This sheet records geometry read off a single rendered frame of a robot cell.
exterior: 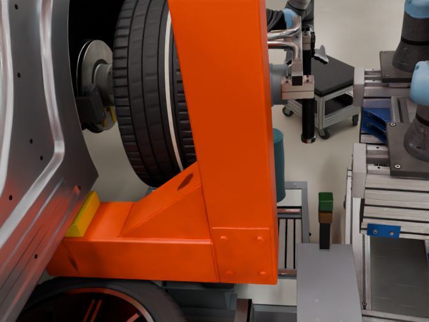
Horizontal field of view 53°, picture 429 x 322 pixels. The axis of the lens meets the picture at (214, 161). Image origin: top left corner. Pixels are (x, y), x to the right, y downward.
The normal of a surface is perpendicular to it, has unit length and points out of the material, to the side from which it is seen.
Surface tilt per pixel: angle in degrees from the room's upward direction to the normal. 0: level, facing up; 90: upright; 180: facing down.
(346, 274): 0
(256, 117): 90
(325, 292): 0
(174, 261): 90
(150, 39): 40
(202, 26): 90
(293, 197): 0
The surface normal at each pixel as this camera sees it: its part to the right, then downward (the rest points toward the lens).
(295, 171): -0.12, -0.80
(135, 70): -0.19, 0.01
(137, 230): -0.15, 0.59
